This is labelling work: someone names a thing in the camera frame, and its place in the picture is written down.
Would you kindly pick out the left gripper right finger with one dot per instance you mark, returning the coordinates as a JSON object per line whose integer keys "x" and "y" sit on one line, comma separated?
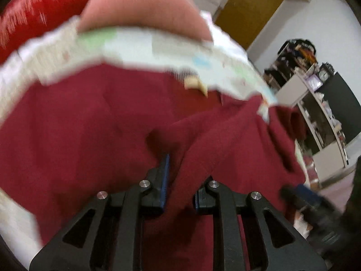
{"x": 250, "y": 234}

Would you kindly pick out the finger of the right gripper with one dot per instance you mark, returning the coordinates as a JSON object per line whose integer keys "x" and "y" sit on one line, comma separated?
{"x": 308, "y": 196}
{"x": 288, "y": 193}

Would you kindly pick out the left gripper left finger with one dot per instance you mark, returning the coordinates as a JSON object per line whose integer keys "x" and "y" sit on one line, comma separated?
{"x": 106, "y": 234}

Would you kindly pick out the dark red sweater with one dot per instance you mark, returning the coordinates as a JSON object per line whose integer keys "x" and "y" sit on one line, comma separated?
{"x": 104, "y": 127}

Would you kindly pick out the white shelf unit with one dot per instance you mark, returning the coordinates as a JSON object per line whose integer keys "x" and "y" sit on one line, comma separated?
{"x": 322, "y": 144}

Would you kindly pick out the black table clock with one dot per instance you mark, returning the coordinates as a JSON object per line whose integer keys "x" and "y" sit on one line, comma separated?
{"x": 326, "y": 71}

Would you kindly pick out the cluttered shoe rack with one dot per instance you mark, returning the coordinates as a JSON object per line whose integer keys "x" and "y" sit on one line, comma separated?
{"x": 295, "y": 57}

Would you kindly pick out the heart patterned bedspread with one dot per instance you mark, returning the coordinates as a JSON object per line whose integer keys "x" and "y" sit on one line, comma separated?
{"x": 221, "y": 65}

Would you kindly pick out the brown wooden door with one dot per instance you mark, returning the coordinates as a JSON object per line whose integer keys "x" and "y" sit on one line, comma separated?
{"x": 243, "y": 20}

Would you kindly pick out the red floral quilt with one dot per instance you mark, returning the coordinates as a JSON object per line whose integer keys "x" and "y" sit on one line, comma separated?
{"x": 22, "y": 20}

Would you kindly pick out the pink corduroy pillow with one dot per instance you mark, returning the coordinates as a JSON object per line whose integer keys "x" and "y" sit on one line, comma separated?
{"x": 179, "y": 17}

